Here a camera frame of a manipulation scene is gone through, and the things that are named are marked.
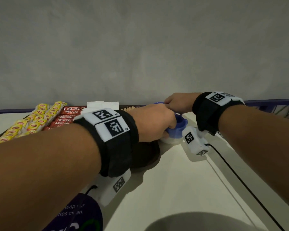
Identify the person's left hand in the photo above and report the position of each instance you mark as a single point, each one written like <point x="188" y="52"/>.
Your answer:
<point x="154" y="122"/>

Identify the person's right hand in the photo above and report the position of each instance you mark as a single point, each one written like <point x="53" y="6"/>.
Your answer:
<point x="183" y="103"/>

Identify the bundle of wooden stir sticks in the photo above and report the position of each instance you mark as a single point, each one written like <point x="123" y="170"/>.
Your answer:
<point x="130" y="108"/>

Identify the brown plastic tray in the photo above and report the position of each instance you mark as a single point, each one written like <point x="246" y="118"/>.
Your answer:
<point x="147" y="153"/>

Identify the row of red Nescafe sachets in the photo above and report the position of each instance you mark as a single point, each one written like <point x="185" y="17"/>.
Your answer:
<point x="65" y="117"/>

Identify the person's left forearm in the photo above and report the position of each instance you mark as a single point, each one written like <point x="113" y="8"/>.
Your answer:
<point x="38" y="178"/>

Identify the person's right forearm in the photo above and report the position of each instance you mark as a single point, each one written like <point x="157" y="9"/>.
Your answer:
<point x="267" y="146"/>

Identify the black right wrist band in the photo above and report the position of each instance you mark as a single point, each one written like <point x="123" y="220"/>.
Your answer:
<point x="207" y="115"/>

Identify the black wrist band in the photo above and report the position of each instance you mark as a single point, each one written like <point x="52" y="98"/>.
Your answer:
<point x="207" y="115"/>
<point x="118" y="153"/>

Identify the black left wrist band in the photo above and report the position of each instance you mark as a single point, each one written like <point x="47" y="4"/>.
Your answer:
<point x="118" y="153"/>

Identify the white box with marker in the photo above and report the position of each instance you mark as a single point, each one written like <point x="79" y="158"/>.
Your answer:
<point x="108" y="190"/>

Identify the round purple table sticker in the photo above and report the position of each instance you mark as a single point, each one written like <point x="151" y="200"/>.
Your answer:
<point x="74" y="214"/>

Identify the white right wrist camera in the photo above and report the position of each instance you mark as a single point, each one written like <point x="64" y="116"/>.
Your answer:
<point x="195" y="144"/>

